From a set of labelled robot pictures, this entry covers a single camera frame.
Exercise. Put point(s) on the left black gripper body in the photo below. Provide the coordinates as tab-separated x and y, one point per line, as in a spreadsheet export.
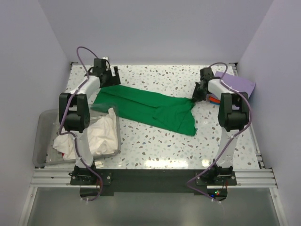
111	80

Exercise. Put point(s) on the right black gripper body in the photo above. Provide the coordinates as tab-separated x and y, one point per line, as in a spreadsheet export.
199	94

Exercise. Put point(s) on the green t-shirt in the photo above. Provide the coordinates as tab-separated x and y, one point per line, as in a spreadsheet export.
151	108

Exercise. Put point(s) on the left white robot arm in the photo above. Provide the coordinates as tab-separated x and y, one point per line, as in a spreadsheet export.
74	113

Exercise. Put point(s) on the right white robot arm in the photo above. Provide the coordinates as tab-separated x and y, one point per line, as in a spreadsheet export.
234	115

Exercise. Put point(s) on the folded orange t-shirt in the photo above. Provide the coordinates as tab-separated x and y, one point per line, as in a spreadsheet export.
213	99

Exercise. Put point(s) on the folded blue t-shirt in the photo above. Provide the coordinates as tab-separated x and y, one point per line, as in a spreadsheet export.
215	103

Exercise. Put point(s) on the folded purple t-shirt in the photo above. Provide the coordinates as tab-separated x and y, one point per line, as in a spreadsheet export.
239	84

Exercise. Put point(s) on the white t-shirt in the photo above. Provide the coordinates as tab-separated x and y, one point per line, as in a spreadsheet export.
102	138

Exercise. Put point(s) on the clear plastic bin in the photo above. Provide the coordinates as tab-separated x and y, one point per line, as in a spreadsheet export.
45	154

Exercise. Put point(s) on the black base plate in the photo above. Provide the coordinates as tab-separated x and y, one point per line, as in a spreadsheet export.
111	181

